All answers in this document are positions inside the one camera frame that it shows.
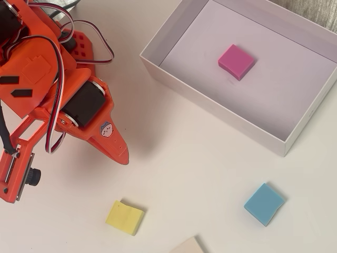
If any pink cuboid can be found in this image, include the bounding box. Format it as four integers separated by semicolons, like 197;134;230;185
217;43;256;82

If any orange gripper finger with sticker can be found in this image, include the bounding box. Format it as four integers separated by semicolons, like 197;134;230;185
88;118;130;166

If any orange gripper body black servo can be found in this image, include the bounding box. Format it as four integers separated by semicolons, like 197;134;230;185
34;68;115;142

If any beige woven curtain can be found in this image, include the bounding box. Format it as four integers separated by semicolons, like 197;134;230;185
271;0;337;30

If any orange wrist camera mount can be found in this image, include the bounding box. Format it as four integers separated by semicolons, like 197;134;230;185
0;115;49;205

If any red white black servo cable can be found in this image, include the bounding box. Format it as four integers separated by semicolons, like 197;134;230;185
26;35;67;155
60;18;115;66

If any cream cuboid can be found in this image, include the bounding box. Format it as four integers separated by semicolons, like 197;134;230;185
170;236;210;253

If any black camera cable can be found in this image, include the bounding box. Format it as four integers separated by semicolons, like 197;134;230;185
0;101;19;158

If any yellow cuboid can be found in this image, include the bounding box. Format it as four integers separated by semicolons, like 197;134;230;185
105;200;145;237

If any blue cuboid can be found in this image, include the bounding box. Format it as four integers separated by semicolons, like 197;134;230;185
243;182;286;227

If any white open box bin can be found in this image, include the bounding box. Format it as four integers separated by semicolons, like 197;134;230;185
138;0;337;158

